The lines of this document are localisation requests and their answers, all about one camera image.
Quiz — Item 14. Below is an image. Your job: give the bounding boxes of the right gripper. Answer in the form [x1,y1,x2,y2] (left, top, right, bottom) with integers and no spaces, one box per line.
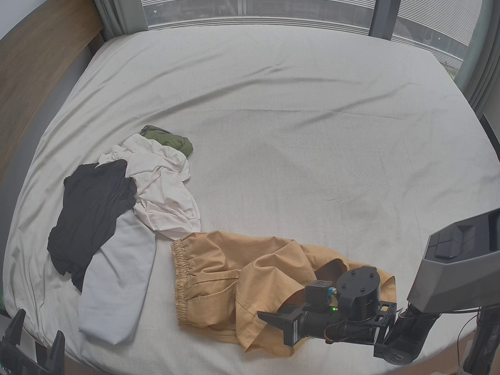
[284,309,345,347]

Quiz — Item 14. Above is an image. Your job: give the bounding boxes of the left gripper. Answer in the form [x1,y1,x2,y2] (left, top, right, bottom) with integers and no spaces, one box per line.
[0,309,65,375]

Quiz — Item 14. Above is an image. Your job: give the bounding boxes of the tan shorts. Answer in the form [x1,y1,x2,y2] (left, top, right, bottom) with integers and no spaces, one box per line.
[171,230,397,357]

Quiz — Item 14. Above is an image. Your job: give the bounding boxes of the bed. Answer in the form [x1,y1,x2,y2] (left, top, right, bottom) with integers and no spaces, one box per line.
[0,0,500,375]

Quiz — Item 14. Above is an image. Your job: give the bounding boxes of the pale grey garment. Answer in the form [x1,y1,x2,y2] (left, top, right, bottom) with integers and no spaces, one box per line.
[78,209,157,346]

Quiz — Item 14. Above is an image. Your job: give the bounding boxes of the black garment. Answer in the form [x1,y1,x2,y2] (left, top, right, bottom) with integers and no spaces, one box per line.
[47,159,138,293]

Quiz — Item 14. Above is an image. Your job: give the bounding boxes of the cream white garment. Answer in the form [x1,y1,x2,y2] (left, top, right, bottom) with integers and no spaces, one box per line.
[98,133,202,241]

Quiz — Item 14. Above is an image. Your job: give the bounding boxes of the green garment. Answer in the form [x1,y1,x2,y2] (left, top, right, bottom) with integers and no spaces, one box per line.
[139,124,194,158]

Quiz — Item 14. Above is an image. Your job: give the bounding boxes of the grey-green curtain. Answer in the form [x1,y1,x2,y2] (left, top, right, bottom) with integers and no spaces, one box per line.
[454,0,500,117]
[72,0,151,41]

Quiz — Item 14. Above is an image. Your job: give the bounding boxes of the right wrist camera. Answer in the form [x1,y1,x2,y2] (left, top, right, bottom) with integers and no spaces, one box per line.
[279,280,337,315]

